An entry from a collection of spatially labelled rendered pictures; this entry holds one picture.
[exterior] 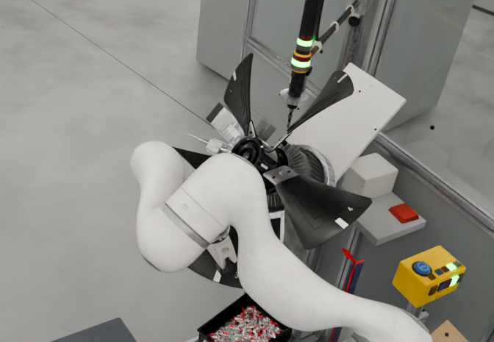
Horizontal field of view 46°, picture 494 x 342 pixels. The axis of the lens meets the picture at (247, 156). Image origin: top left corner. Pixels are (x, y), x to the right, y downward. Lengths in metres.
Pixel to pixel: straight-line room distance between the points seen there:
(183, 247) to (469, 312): 1.50
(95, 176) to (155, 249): 2.64
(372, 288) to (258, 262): 1.70
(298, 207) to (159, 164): 0.59
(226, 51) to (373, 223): 2.73
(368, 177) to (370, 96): 0.37
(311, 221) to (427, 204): 0.81
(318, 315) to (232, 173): 0.26
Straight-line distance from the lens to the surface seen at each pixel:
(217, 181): 0.91
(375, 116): 1.81
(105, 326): 1.16
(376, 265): 2.52
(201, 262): 1.63
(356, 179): 2.13
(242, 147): 1.64
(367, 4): 1.96
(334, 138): 1.84
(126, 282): 2.91
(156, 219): 0.93
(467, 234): 2.13
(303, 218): 1.49
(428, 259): 1.69
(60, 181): 3.53
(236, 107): 1.84
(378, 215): 2.13
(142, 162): 1.01
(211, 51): 4.69
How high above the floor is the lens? 2.13
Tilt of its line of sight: 34 degrees down
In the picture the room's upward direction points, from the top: 9 degrees clockwise
